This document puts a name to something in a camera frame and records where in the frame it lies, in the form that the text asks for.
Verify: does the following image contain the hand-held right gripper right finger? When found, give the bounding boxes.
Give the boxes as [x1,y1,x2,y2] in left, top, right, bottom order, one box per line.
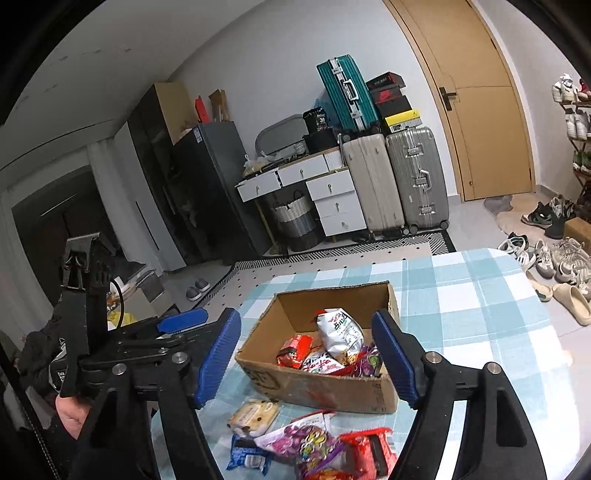
[372,310,548,480]

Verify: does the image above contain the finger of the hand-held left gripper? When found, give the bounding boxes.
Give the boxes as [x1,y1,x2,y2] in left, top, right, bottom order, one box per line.
[78,320,218,370]
[120,310,208,340]

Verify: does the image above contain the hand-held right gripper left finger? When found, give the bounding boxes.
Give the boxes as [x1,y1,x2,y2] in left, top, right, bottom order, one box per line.
[76,308,242,480]

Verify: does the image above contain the purple snack packet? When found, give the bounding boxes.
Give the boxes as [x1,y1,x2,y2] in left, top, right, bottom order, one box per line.
[355,344,384,378]
[254,411,345,480]

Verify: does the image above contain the cream bread packet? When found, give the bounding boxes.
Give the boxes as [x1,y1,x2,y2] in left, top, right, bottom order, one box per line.
[227,398,281,437]

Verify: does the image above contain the white snack bag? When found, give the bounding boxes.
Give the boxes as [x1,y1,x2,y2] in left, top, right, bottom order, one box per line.
[316,308,365,365]

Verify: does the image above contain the brown cardboard box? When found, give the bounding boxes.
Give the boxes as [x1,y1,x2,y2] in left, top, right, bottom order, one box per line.
[235,281,402,415]

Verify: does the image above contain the red packet with dark window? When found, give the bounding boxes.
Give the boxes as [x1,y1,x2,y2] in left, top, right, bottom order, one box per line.
[339,427,398,478]

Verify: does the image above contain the blue cookie packet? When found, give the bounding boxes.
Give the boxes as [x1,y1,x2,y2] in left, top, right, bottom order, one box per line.
[229,434,271,476]

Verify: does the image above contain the person's left hand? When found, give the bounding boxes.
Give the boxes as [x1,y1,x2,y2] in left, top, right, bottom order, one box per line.
[55,394,100,439]

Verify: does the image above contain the grey slippers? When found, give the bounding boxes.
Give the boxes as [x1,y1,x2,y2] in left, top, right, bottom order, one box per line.
[186,278,211,302]

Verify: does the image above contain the yellow bag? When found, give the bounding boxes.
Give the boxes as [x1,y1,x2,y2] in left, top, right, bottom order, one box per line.
[107,311,137,330]

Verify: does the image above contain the blue checked tablecloth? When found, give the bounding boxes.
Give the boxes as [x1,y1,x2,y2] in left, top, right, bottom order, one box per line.
[152,248,571,480]

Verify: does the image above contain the white wardrobe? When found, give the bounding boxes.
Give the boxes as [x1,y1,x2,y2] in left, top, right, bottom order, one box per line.
[88,124,190,278]

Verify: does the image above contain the dark grey refrigerator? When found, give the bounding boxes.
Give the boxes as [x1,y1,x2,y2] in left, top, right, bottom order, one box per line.
[173,122,273,266]

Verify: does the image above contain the woven laundry basket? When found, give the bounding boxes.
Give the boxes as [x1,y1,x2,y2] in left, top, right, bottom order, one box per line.
[268,189,324,252]

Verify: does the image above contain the dark glass cabinet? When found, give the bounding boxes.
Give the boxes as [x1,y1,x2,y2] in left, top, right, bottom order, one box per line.
[127,82,199,273]

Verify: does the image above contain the white drawer desk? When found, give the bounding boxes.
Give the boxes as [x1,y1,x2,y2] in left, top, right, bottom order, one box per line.
[235,150,368,243]

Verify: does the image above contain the beige suitcase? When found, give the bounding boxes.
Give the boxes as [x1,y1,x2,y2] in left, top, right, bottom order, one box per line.
[339,133,406,238]

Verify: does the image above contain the silver suitcase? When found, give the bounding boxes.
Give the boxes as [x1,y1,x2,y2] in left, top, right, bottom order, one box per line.
[385,126,451,232]

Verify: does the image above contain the beige slide sandals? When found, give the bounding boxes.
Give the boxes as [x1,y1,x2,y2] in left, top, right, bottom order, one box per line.
[526,270,591,326]

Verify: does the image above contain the scattered sneakers pile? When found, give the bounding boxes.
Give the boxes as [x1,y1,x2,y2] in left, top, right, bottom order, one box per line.
[499,194,591,284]

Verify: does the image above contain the grey oval mirror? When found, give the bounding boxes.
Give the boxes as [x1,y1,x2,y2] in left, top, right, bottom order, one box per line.
[255,114,308,160]

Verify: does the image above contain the brown paper bag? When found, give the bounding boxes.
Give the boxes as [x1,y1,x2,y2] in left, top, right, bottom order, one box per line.
[209,89,230,123]

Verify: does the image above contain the black storage box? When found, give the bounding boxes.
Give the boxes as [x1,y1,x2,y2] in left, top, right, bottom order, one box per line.
[305,130,341,155]

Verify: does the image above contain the small cardboard box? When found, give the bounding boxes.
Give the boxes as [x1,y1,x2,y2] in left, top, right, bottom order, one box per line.
[564,217,591,241]

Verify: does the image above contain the black labelled tub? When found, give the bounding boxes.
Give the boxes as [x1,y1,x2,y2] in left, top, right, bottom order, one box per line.
[302,107,335,134]

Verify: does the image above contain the red and black shoe box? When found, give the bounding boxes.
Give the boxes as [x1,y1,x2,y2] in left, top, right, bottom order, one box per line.
[372,88,409,106]

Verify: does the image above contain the teal suitcase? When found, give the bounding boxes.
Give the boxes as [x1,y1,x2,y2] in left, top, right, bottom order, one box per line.
[316,54,382,134]

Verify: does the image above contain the wooden door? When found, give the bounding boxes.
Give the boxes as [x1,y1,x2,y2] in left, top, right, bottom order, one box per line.
[383,0,536,201]

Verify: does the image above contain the rows of racked shoes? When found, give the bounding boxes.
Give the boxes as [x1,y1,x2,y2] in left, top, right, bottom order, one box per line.
[551,71,591,176]

